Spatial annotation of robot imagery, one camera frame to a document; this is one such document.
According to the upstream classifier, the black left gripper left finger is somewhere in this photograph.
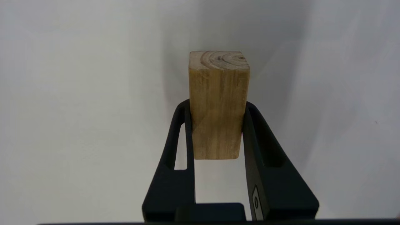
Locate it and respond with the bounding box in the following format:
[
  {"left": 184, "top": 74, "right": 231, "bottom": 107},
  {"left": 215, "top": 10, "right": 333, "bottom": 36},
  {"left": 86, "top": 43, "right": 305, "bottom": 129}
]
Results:
[{"left": 142, "top": 99, "right": 196, "bottom": 222}]

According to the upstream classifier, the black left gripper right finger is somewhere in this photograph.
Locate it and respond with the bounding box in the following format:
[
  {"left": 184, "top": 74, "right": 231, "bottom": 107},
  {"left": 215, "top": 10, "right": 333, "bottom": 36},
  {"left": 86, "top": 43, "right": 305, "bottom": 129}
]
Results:
[{"left": 242, "top": 102, "right": 320, "bottom": 221}]

